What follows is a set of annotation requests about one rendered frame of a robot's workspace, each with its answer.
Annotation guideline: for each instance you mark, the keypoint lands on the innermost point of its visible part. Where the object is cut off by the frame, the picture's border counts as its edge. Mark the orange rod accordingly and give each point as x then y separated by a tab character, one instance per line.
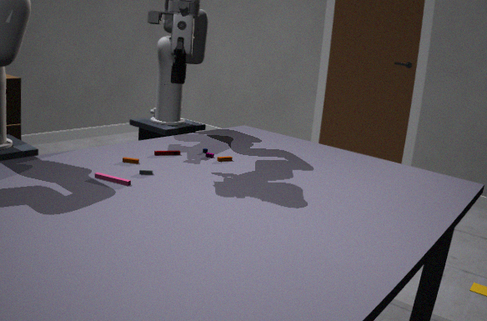
130	160
221	159

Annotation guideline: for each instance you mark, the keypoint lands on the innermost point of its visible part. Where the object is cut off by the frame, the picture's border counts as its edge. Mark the grey rod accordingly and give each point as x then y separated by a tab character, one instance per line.
146	171

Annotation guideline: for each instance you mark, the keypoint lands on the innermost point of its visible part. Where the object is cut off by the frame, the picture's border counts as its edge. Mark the pink rod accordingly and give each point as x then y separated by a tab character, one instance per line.
113	179

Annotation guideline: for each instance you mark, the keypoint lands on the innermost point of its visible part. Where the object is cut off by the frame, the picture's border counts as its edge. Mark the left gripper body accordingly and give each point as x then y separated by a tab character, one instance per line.
183	26

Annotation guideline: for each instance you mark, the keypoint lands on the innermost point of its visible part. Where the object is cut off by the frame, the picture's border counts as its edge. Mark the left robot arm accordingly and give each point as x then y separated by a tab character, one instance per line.
169	95

